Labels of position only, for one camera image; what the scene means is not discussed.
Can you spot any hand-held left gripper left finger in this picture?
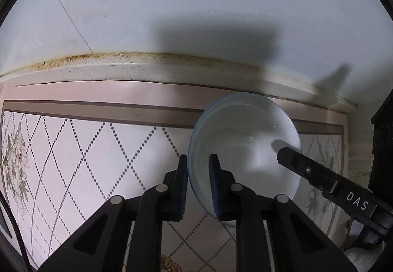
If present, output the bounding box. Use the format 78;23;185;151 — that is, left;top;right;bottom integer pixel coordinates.
38;154;188;272

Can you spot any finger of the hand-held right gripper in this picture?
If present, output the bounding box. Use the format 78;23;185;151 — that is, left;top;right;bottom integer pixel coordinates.
276;147;338;196

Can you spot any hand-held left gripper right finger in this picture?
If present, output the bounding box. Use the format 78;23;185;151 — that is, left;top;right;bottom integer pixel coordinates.
208;154;351;272

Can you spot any white bowl with blue pattern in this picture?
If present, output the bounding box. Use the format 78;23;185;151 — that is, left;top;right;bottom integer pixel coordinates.
187;92;303;221

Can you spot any printed floral table mat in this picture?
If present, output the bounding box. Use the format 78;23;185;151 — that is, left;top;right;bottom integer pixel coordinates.
0;81;349;272

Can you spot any black cable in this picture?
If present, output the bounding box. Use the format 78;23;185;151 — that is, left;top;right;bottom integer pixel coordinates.
0;192;31;272

